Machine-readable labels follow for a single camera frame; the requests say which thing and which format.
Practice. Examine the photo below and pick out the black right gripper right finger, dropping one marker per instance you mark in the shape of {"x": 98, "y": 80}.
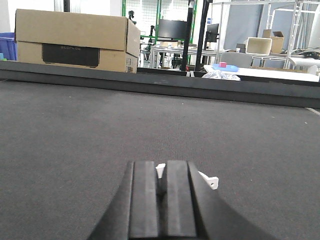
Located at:
{"x": 193, "y": 211}

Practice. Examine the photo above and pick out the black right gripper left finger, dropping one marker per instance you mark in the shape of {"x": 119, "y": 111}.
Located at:
{"x": 133, "y": 213}

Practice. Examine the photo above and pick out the white PVC pipe clamp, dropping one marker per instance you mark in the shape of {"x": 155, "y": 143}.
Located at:
{"x": 213, "y": 181}

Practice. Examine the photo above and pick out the dark grey foam board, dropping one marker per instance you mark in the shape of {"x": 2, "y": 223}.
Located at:
{"x": 270, "y": 92}

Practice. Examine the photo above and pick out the clear plastic bag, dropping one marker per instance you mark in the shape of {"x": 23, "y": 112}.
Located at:
{"x": 220, "y": 75}

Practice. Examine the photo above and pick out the light blue tray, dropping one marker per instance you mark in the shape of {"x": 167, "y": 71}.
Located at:
{"x": 228, "y": 68}

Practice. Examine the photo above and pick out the pink cube block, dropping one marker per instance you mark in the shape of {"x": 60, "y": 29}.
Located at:
{"x": 222, "y": 64}

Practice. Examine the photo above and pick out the grey office chair back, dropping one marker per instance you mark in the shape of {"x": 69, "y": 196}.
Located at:
{"x": 238, "y": 59}

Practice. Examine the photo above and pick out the white open storage box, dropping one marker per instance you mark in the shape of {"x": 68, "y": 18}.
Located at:
{"x": 258, "y": 46}

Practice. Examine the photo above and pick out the black computer monitor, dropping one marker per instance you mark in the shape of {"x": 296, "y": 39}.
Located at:
{"x": 172, "y": 29}

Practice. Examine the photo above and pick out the large brown cardboard box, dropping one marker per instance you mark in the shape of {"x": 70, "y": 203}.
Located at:
{"x": 78, "y": 40}

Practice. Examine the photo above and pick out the small brown cardboard box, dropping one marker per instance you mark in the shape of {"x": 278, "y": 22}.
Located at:
{"x": 277, "y": 40}

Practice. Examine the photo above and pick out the blue plastic crate background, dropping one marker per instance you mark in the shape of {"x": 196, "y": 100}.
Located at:
{"x": 8, "y": 46}

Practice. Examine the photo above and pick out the black vertical post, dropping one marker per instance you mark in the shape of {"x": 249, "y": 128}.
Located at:
{"x": 204, "y": 12}

